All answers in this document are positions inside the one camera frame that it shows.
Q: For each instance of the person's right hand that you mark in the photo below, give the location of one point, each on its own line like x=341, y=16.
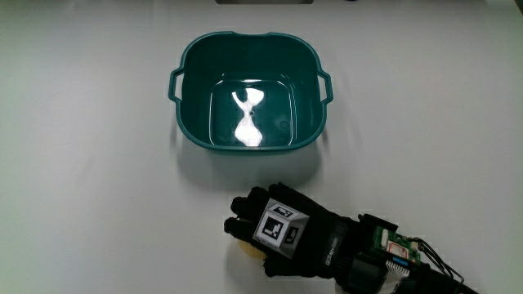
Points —
x=318, y=241

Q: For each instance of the yellow pear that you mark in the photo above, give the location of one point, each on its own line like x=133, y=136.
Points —
x=249, y=250

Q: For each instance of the person's right forearm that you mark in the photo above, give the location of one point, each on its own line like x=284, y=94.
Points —
x=412, y=281

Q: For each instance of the white desk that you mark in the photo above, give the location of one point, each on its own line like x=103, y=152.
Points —
x=81, y=163

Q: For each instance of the teal plastic basin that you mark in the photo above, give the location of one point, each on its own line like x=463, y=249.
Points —
x=250, y=92

